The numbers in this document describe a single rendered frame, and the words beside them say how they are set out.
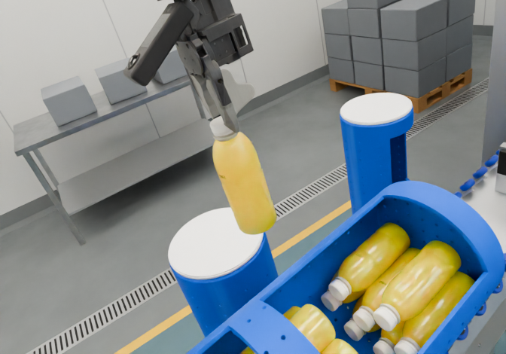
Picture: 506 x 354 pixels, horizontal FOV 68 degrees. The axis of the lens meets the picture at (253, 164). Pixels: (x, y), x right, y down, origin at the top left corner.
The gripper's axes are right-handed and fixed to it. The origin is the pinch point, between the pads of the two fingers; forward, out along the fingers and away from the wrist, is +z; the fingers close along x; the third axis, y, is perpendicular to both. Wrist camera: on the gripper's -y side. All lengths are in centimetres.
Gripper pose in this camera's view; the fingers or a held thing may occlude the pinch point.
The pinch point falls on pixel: (223, 123)
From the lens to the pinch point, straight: 57.1
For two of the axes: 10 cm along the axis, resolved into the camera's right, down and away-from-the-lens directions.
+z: 3.3, 8.1, 4.9
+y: 8.1, -5.1, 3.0
